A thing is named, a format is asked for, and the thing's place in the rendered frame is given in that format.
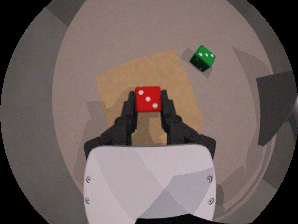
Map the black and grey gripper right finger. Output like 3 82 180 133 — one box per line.
160 90 216 160

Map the green die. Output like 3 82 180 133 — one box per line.
190 45 216 72

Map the tan flat mat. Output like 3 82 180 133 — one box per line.
95 49 204 146

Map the red die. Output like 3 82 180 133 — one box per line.
135 86 161 112

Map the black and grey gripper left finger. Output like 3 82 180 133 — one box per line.
84 91 138 161

